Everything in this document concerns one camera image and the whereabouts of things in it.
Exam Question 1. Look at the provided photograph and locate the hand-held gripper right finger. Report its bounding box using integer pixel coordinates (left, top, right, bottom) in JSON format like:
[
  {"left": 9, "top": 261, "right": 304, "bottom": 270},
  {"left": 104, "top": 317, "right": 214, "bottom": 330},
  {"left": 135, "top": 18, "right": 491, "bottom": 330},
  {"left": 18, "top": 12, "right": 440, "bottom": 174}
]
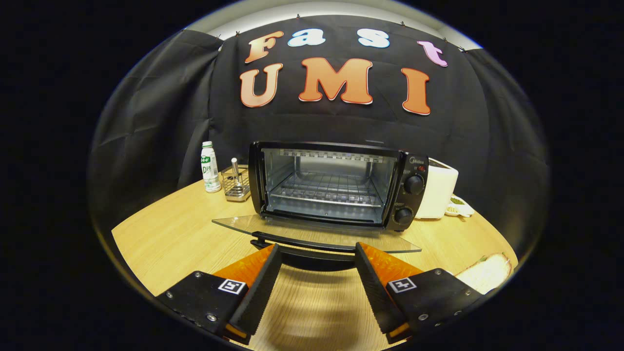
[{"left": 354, "top": 242, "right": 486, "bottom": 345}]

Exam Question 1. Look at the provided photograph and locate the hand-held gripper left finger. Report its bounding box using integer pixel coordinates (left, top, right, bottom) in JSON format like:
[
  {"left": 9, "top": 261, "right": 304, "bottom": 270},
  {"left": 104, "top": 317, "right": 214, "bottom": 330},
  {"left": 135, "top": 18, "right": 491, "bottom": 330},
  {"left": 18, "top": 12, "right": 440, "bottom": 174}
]
[{"left": 156, "top": 244, "right": 283, "bottom": 346}]

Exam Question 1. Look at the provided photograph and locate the black toaster oven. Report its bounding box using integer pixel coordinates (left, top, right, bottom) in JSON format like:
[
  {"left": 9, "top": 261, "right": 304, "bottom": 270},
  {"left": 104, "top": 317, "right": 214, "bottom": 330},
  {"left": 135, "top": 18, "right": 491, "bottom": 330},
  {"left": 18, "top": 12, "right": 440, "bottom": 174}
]
[{"left": 212, "top": 140, "right": 429, "bottom": 272}]

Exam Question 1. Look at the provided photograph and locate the lettuce sandwich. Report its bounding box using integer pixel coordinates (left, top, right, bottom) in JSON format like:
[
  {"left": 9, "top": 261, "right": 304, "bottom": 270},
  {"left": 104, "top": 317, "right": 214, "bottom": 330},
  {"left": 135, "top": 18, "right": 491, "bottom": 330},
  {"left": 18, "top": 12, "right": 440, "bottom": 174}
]
[{"left": 456, "top": 253, "right": 512, "bottom": 294}]

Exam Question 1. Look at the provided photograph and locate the white toaster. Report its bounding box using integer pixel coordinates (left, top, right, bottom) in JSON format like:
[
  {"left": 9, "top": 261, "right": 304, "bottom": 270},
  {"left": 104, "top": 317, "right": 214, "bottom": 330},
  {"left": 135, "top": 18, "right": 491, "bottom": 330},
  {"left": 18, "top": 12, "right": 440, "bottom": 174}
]
[{"left": 414, "top": 157, "right": 459, "bottom": 220}]

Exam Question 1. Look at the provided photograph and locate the white divided bean tray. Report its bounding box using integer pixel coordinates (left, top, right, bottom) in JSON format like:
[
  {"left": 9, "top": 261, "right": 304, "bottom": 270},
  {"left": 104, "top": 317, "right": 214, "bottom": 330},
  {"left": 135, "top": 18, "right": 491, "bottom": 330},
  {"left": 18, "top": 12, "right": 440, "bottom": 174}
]
[{"left": 445, "top": 195, "right": 475, "bottom": 218}]

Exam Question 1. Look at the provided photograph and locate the white bottle green label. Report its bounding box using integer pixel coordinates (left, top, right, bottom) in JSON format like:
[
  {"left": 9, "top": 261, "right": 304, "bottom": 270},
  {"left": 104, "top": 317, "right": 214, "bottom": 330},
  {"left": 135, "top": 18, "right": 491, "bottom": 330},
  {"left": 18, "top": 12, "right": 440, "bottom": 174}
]
[{"left": 201, "top": 141, "right": 222, "bottom": 194}]

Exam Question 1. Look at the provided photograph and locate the black backdrop cloth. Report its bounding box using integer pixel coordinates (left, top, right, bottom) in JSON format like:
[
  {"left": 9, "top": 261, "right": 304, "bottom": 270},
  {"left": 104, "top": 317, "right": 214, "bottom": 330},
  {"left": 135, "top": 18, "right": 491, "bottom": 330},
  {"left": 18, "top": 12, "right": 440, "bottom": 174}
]
[{"left": 88, "top": 15, "right": 551, "bottom": 254}]

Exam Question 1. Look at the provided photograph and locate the metal wire rack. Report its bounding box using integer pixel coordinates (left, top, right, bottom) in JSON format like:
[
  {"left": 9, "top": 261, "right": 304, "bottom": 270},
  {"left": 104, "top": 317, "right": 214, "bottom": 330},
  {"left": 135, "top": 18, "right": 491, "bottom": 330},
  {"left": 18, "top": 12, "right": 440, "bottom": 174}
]
[{"left": 220, "top": 157, "right": 252, "bottom": 202}]

